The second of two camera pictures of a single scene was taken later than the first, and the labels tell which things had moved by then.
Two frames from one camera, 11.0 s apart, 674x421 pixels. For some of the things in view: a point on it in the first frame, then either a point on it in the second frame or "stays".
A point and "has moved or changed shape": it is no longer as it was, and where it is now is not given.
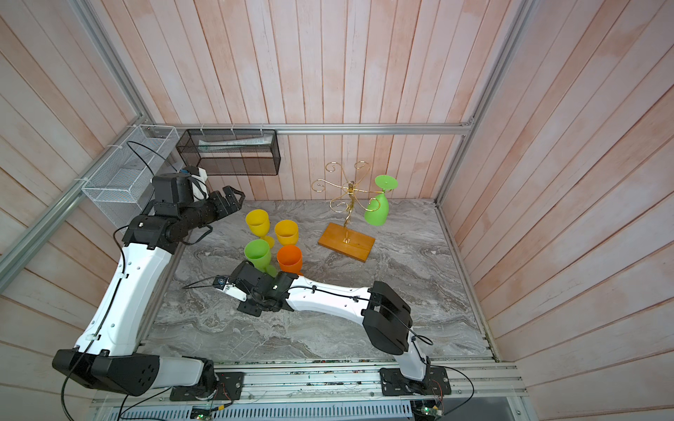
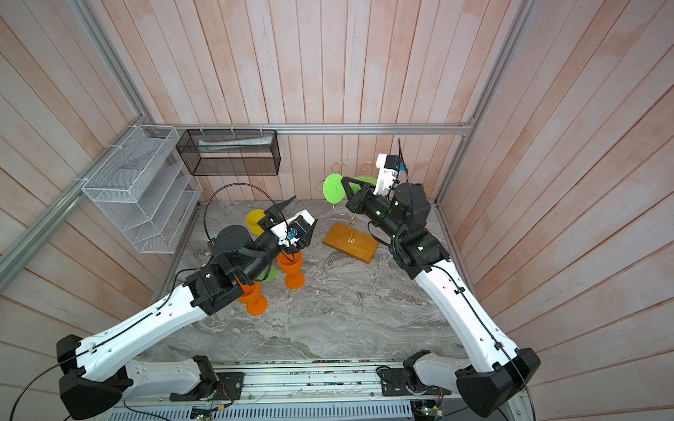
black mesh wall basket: (231, 152) stays
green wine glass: (377, 209) has moved or changed shape
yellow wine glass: (258, 221) stays
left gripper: (224, 210) → (268, 221)
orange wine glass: (290, 258) stays
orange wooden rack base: (347, 242) stays
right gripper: (249, 308) → (362, 203)
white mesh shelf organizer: (123, 183) stays
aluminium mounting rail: (351, 383) stays
